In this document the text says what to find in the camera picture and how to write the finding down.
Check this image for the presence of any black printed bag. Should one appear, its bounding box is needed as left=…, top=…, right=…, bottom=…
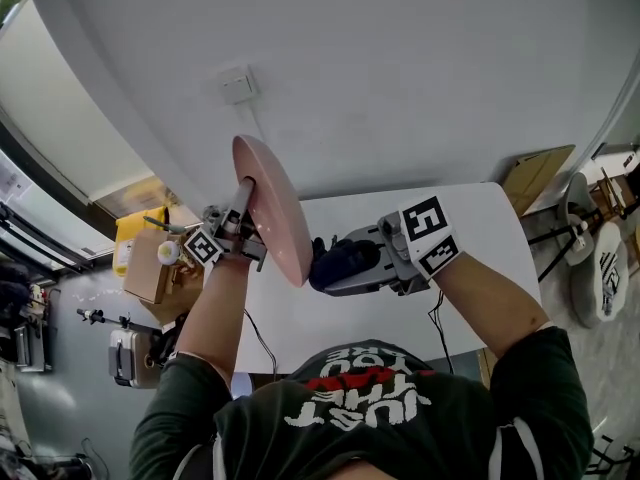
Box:
left=147, top=312, right=189, bottom=369

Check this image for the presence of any yellow bin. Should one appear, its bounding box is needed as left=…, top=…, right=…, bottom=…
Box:
left=113, top=205, right=169, bottom=278

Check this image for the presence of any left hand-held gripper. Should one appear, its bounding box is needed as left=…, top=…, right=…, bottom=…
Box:
left=183, top=177, right=267, bottom=272

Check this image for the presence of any open cardboard box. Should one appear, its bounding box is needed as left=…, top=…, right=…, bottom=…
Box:
left=122, top=227, right=184, bottom=305

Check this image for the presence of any white wall switch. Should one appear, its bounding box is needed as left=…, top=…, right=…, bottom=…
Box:
left=218, top=64, right=260, bottom=107

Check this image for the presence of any black window frame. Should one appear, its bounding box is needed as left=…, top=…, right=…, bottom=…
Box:
left=0, top=117, right=116, bottom=274

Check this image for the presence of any person's torso in dark shirt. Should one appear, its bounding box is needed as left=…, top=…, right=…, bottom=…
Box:
left=128, top=325, right=596, bottom=480

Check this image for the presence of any teal handled spatula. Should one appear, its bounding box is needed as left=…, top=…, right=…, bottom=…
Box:
left=143, top=215, right=187, bottom=234

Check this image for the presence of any grey shell chair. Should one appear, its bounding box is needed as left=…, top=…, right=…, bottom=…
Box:
left=527, top=171, right=601, bottom=282

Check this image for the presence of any black tripod stand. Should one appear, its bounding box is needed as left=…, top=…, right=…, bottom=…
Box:
left=76, top=307, right=161, bottom=334

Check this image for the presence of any silver suitcase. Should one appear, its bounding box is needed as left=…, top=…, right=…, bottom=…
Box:
left=108, top=327, right=161, bottom=389

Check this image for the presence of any dark cloth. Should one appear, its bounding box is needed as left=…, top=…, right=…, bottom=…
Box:
left=308, top=236, right=382, bottom=292

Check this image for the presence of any person's left forearm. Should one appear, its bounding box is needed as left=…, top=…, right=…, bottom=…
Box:
left=174, top=255, right=254, bottom=389

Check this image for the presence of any white seat with black print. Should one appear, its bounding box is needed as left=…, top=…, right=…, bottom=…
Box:
left=569, top=222, right=630, bottom=329

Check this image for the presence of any wooden folding frame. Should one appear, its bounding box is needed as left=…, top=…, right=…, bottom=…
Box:
left=594, top=167, right=640, bottom=219

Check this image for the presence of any person's right forearm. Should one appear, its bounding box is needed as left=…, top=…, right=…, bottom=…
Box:
left=430, top=252, right=554, bottom=362

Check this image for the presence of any flat cardboard sheet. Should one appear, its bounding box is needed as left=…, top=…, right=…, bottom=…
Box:
left=499, top=143, right=577, bottom=219

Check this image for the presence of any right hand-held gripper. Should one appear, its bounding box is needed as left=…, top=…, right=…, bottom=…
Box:
left=319, top=195, right=462, bottom=298

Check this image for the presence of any big pink plate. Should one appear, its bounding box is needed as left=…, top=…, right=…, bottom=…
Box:
left=231, top=134, right=315, bottom=289

